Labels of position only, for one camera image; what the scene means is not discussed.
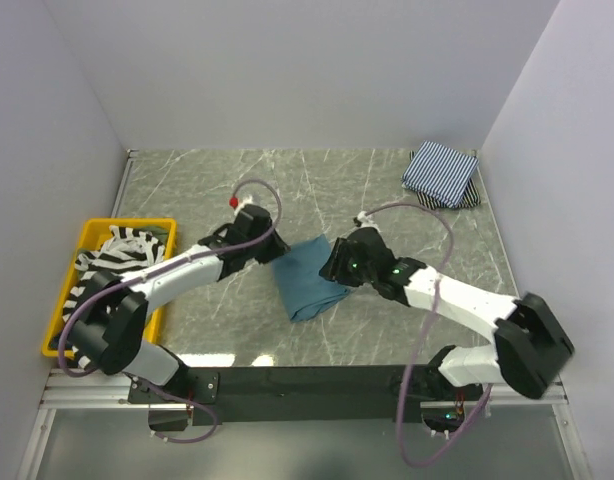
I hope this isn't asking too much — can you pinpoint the teal ribbed tank top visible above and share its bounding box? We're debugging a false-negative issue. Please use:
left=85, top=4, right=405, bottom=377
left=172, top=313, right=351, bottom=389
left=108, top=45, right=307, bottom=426
left=271, top=234, right=351, bottom=323

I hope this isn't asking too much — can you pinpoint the black white striped garment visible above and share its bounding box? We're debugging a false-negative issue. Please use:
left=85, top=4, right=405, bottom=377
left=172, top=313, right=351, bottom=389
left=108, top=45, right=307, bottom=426
left=61, top=224, right=168, bottom=371

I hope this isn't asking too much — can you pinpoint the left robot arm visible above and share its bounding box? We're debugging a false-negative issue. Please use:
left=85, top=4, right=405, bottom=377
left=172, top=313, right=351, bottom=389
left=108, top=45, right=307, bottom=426
left=60, top=203, right=289, bottom=402

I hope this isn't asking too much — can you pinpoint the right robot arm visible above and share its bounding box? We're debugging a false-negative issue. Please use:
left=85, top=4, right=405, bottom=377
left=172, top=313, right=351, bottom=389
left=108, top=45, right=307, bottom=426
left=319, top=227, right=575, bottom=400

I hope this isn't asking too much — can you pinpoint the blue white striped folded garment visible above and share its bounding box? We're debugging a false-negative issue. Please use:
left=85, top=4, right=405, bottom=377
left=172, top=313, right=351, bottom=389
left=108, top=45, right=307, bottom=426
left=401, top=141, right=478, bottom=206

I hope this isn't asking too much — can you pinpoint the dark striped folded garment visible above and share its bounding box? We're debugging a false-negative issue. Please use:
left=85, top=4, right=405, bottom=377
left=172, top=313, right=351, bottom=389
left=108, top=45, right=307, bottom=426
left=416, top=179, right=481, bottom=210

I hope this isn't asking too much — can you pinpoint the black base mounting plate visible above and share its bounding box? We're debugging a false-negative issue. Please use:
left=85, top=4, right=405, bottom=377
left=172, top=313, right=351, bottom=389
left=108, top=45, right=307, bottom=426
left=128, top=365, right=483, bottom=423

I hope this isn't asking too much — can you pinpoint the yellow plastic bin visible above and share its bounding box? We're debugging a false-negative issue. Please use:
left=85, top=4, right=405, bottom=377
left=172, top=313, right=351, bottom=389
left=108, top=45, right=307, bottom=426
left=41, top=218, right=177, bottom=358

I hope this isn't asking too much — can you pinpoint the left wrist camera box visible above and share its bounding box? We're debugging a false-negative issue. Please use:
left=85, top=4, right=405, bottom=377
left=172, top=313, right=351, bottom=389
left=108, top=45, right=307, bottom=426
left=229, top=195, right=255, bottom=215

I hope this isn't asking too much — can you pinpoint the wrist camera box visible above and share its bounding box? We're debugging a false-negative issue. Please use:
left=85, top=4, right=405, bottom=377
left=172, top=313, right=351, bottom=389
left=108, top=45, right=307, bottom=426
left=229, top=195, right=255, bottom=215
left=353, top=211, right=380, bottom=232

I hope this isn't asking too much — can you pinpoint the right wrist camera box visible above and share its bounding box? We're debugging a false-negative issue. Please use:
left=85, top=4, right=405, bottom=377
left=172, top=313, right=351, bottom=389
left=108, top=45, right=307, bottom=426
left=353, top=211, right=380, bottom=232

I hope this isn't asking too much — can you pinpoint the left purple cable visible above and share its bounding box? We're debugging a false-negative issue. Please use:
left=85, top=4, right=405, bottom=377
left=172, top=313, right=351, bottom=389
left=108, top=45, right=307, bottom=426
left=57, top=178, right=284, bottom=444

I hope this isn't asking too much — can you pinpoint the aluminium rail frame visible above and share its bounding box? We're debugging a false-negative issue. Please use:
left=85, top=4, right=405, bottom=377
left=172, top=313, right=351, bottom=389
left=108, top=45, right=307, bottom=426
left=40, top=364, right=569, bottom=409

